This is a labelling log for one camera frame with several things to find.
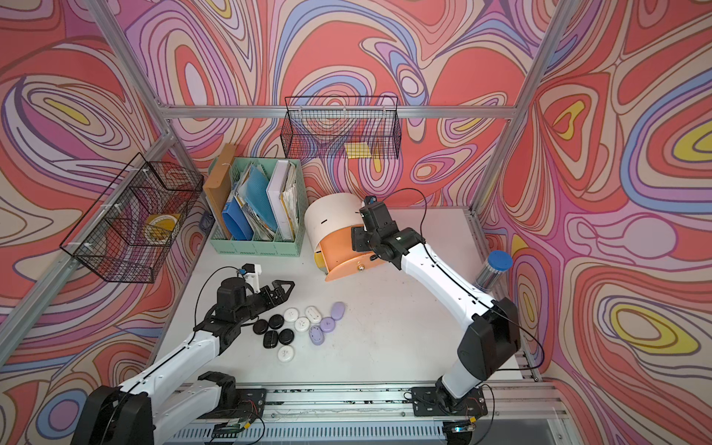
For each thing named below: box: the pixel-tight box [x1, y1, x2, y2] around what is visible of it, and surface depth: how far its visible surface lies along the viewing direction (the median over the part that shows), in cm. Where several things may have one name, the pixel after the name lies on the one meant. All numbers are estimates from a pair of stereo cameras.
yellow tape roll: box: [144, 213, 180, 245], surface depth 80 cm
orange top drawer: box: [318, 226, 386, 282], surface depth 81 cm
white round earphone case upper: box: [283, 306, 300, 323], surface depth 90 cm
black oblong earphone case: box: [263, 330, 280, 349], surface depth 86 cm
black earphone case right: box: [278, 328, 295, 345], surface depth 86 cm
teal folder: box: [243, 165, 278, 231], surface depth 95 cm
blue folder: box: [222, 195, 255, 242], surface depth 95 cm
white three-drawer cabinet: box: [304, 192, 365, 254], surface depth 93 cm
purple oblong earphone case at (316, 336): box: [308, 325, 325, 346], surface depth 86 cm
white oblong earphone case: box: [305, 305, 322, 324], surface depth 90 cm
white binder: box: [266, 159, 294, 242], surface depth 98 cm
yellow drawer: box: [314, 252, 326, 268], surface depth 82 cm
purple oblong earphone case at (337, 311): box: [330, 301, 346, 321], surface depth 93 cm
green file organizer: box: [209, 157, 308, 257], surface depth 100 cm
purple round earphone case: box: [319, 317, 336, 333], surface depth 88 cm
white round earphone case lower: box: [276, 344, 296, 363], surface depth 82 cm
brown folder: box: [203, 142, 237, 241], surface depth 86 cm
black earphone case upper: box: [267, 313, 285, 330], surface depth 90 cm
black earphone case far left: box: [252, 318, 269, 335], surface depth 88 cm
